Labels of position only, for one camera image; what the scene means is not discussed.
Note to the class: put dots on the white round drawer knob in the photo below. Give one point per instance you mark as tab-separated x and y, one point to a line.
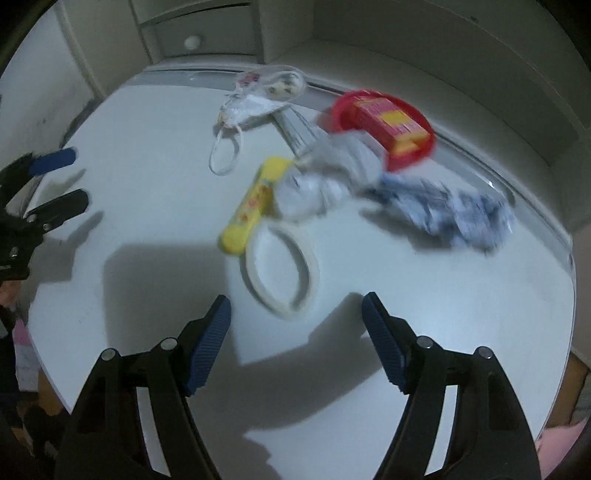
191	42

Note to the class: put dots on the crumpled white plastic wrapper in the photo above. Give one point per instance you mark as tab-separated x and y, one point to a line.
314	189

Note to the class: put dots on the red yellow small box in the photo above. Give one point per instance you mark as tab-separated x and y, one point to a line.
392	122

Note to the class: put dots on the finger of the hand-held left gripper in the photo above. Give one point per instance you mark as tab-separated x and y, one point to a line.
53	159
64	205

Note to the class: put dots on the red round lid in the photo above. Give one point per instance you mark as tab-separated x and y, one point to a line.
415	154

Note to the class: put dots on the clear printed plastic wrapper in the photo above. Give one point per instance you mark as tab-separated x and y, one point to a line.
277	85

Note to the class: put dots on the white desk hutch shelf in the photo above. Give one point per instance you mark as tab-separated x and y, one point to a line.
415	55

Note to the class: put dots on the white face mask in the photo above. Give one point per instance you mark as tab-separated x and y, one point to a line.
251	108

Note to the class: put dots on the pink clothing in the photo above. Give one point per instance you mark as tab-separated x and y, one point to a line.
558	452

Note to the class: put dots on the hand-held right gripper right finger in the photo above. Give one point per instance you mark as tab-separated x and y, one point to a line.
385	341

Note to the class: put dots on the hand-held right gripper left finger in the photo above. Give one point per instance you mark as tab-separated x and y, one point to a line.
207	350

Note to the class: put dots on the white hutch drawer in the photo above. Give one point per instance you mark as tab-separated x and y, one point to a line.
221	32

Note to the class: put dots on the crumpled blue white wrapper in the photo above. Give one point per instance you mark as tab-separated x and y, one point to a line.
443	210

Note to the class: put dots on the yellow stick packet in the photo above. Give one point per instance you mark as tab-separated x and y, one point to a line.
249	207

